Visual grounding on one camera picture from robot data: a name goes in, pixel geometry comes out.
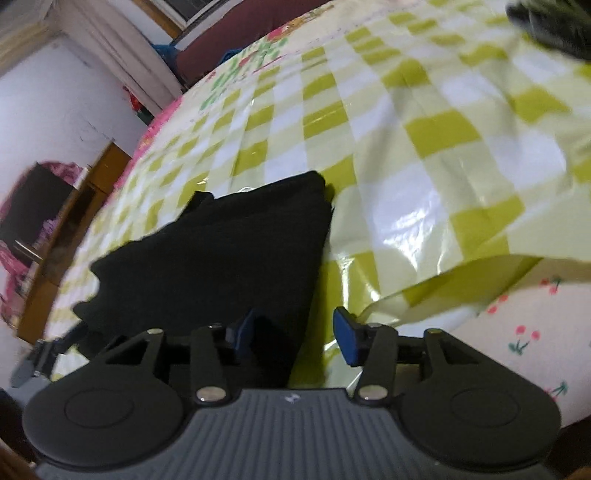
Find stack of folded clothes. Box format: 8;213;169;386
506;0;590;61

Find black television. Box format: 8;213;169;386
1;164;74;257

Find black pants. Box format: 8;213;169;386
73;171;332;388

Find maroon sofa cover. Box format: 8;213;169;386
174;0;325;85

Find cherry print mattress sheet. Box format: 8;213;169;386
397;256;590;426

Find green checkered bed sheet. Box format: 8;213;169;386
45;1;590;386

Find pink floral cloth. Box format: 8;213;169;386
1;161;82;324

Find window with metal grille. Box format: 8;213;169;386
151;0;226;27

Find wooden tv cabinet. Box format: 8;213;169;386
16;142;130;344

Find red green hanging decoration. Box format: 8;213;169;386
122;86;154;126

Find left beige curtain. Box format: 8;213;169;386
48;1;182;115

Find blue cloth by window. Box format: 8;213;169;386
152;44;178;75

